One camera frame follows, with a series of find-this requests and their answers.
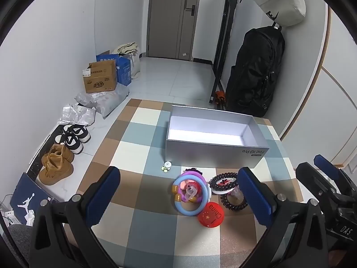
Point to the white wardrobe door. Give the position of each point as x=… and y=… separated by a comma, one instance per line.
x=315, y=95

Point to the tan suede boot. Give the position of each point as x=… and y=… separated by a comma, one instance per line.
x=62, y=152
x=54, y=170

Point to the navy shoe box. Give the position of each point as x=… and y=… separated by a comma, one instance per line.
x=30, y=198

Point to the white plastic bag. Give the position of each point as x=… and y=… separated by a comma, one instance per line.
x=136, y=65

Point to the blue cardboard box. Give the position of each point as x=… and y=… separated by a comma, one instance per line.
x=124, y=71

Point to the black backpack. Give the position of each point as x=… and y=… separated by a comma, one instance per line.
x=253, y=72

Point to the white power strip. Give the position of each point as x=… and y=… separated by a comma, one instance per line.
x=9, y=216

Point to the black door lock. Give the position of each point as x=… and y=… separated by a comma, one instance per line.
x=191, y=9

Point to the cream duffel bag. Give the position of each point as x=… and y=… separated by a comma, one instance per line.
x=281, y=2

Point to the grey fabric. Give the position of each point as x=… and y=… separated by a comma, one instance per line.
x=19, y=243

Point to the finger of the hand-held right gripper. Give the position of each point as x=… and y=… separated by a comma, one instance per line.
x=329, y=166
x=315, y=180

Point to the orange tool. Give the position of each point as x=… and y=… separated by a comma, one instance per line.
x=220, y=96

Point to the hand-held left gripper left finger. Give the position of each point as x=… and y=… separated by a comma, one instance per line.
x=103, y=196

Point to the black white sneaker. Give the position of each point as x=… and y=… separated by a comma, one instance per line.
x=69, y=143
x=79, y=132

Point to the brown cardboard box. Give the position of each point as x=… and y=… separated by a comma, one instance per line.
x=100, y=79

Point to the red round badge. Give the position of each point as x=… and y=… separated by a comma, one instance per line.
x=210, y=214

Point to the cream tote bag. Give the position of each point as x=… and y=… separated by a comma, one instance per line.
x=127, y=48

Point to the checkered floor mat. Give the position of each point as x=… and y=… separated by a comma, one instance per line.
x=139, y=150

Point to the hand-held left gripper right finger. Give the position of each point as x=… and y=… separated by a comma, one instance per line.
x=253, y=198

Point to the red hair clip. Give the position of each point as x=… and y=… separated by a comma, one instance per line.
x=194, y=185

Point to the grey cardboard box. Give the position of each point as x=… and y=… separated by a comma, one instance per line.
x=212, y=152

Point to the pink hair clip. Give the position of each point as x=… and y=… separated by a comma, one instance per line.
x=183, y=188

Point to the silver plastic parcel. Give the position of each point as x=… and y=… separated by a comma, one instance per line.
x=76, y=114

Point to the grey plastic parcel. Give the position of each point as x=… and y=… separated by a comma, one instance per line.
x=110, y=100

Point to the grey door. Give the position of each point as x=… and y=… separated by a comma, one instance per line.
x=167, y=19

